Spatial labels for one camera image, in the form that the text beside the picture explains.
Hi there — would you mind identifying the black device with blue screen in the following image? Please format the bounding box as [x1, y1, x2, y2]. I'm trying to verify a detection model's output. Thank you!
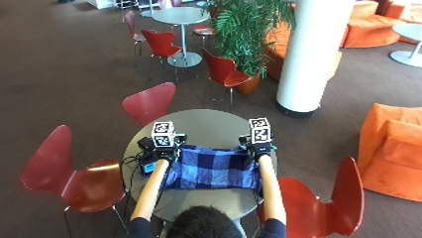
[136, 136, 162, 177]

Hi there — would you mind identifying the white marker cube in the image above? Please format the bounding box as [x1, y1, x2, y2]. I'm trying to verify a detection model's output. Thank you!
[151, 120, 178, 149]
[248, 116, 273, 146]

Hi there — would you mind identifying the green potted palm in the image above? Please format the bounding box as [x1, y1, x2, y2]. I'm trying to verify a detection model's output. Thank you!
[203, 0, 297, 77]

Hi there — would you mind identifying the the person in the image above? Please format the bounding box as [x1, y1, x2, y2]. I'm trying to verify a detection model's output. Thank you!
[127, 154, 288, 238]

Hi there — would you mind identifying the person's left hand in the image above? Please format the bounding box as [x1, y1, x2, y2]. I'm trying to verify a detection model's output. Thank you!
[151, 133, 190, 163]

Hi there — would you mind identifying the red wooden chair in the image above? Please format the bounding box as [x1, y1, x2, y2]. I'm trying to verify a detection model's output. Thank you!
[192, 25, 216, 51]
[203, 48, 253, 106]
[122, 81, 178, 127]
[140, 29, 184, 83]
[123, 10, 148, 67]
[20, 124, 130, 238]
[257, 156, 365, 238]

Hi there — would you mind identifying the white round column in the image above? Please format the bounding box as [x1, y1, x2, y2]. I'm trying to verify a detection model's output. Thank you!
[275, 0, 356, 119]

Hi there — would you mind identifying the orange armchair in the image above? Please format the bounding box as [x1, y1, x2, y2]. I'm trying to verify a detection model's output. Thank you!
[356, 102, 422, 203]

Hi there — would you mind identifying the person's right hand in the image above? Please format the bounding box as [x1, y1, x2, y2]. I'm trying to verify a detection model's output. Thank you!
[237, 134, 279, 163]

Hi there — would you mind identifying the orange curved sofa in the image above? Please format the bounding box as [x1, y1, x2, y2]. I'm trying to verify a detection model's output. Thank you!
[341, 0, 422, 50]

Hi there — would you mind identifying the orange plant pot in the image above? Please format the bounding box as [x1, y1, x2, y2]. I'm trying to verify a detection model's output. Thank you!
[232, 72, 264, 97]

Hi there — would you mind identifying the blue checked cloth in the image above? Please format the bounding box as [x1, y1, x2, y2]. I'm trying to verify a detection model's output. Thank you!
[162, 144, 264, 191]

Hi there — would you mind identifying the black cable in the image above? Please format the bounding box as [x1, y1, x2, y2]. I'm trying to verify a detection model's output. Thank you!
[119, 155, 143, 229]

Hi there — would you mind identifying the round grey pedestal table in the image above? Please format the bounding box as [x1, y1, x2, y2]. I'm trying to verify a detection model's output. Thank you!
[151, 6, 212, 68]
[388, 23, 422, 68]
[139, 0, 162, 19]

